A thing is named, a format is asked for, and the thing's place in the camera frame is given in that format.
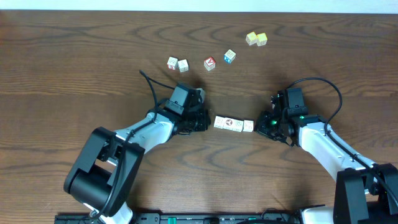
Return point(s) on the white block red side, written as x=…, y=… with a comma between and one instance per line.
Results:
x=172, y=63

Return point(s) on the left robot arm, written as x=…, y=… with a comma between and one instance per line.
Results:
x=104, y=171

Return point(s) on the block with red emblem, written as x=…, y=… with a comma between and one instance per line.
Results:
x=228, y=123

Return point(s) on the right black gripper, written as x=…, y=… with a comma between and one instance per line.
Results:
x=261, y=126

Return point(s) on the plain white block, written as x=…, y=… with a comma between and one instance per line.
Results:
x=183, y=65

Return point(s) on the bright yellow block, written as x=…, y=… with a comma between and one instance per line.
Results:
x=261, y=39

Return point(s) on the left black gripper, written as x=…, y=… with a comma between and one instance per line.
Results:
x=202, y=121

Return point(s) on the blue and white block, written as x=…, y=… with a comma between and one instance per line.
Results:
x=229, y=56

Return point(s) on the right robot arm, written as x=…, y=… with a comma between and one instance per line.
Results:
x=365, y=192

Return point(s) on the pale yellow block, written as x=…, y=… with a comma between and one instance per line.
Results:
x=251, y=38

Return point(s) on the red letter A block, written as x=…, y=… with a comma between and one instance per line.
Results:
x=209, y=63

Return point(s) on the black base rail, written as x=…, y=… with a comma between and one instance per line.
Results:
x=271, y=217

